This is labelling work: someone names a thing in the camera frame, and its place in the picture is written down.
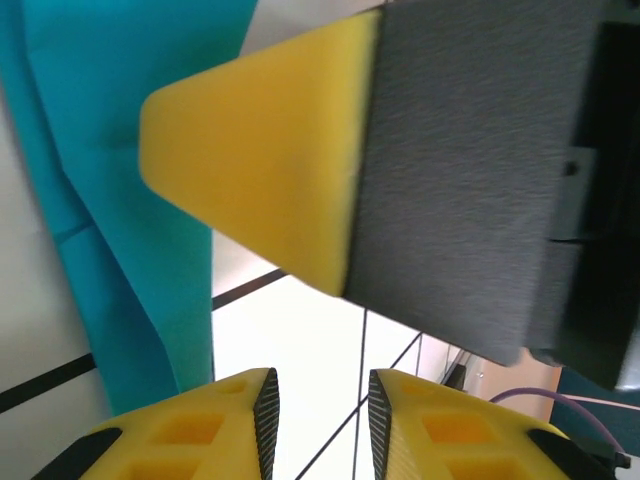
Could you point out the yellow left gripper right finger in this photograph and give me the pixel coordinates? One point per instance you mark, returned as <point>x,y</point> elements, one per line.
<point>460,440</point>

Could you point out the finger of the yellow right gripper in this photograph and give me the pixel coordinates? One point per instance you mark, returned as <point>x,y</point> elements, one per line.
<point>350,150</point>

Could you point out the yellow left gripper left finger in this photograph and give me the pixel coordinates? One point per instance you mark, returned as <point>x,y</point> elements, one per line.
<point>190,440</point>

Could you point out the blue paper sheet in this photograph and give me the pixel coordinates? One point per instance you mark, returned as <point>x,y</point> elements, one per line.
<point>125,75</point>

